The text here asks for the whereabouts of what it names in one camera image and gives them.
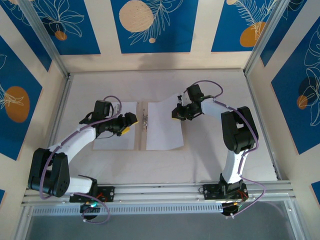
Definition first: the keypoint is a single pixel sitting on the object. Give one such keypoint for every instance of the aluminium frame post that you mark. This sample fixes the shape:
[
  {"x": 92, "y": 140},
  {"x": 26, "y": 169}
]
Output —
[
  {"x": 45, "y": 35},
  {"x": 265, "y": 35}
]

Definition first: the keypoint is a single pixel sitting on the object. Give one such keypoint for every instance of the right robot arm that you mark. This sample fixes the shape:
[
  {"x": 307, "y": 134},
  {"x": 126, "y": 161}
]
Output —
[{"x": 237, "y": 132}]

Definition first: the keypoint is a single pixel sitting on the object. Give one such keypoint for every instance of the grey translucent panel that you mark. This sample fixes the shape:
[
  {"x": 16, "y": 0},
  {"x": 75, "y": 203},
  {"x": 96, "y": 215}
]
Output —
[{"x": 160, "y": 227}]

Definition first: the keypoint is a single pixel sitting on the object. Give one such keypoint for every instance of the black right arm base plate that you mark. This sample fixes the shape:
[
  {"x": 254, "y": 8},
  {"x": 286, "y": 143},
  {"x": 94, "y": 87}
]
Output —
[{"x": 210, "y": 192}]

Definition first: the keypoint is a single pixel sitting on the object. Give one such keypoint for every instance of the black controller board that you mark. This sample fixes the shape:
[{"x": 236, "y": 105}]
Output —
[
  {"x": 228, "y": 208},
  {"x": 87, "y": 208}
]

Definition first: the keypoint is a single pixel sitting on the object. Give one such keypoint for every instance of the aluminium crossbar rail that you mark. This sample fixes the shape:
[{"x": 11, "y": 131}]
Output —
[{"x": 160, "y": 192}]

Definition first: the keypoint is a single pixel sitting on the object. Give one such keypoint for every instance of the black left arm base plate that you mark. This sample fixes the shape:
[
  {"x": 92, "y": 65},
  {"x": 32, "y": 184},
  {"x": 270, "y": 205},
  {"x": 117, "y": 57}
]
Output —
[{"x": 110, "y": 192}]

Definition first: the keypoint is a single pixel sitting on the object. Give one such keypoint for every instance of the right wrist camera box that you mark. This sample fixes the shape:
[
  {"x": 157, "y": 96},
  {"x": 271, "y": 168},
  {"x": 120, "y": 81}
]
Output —
[{"x": 182, "y": 98}]

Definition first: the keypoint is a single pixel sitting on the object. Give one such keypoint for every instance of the white paper sheet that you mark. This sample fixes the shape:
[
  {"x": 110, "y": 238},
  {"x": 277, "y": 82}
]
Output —
[
  {"x": 162, "y": 130},
  {"x": 120, "y": 143}
]

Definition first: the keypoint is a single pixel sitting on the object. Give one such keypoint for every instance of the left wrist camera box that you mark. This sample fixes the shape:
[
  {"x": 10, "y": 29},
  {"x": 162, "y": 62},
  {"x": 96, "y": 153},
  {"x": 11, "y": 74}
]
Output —
[{"x": 116, "y": 107}]

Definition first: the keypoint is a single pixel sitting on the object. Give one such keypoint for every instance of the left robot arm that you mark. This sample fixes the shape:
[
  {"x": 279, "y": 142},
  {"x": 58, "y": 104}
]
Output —
[{"x": 57, "y": 180}]

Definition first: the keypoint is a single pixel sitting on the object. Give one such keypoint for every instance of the blue floral wall panel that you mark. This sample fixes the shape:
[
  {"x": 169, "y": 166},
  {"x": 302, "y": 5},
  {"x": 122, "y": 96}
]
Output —
[
  {"x": 25, "y": 25},
  {"x": 225, "y": 25},
  {"x": 175, "y": 37},
  {"x": 287, "y": 112},
  {"x": 82, "y": 37},
  {"x": 15, "y": 75},
  {"x": 280, "y": 32}
]

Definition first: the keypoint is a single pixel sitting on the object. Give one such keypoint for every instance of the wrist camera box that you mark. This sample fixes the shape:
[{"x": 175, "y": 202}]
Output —
[
  {"x": 182, "y": 98},
  {"x": 116, "y": 107}
]

